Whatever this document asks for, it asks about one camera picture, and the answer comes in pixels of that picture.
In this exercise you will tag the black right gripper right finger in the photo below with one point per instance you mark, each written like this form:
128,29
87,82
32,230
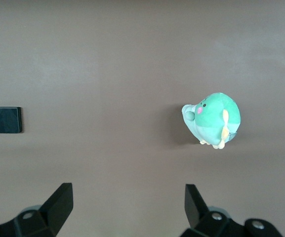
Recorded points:
194,209

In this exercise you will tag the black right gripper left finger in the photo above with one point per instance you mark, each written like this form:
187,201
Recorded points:
58,207

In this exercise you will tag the green dinosaur plush toy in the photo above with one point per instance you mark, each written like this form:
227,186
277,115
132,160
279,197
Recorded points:
211,118

